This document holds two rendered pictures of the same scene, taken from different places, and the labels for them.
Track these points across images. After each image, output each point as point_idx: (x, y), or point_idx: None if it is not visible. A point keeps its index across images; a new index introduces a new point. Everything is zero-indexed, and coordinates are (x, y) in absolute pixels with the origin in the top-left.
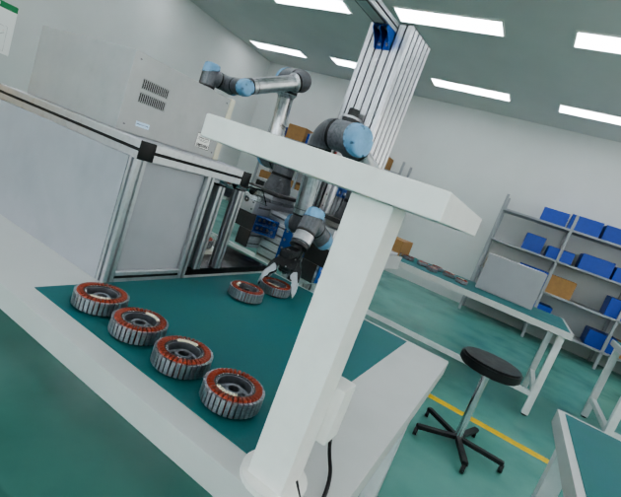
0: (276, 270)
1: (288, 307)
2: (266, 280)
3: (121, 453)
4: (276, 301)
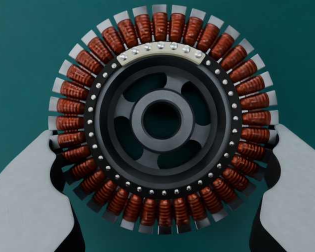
0: (251, 241)
1: (24, 3)
2: (231, 86)
3: None
4: (96, 10)
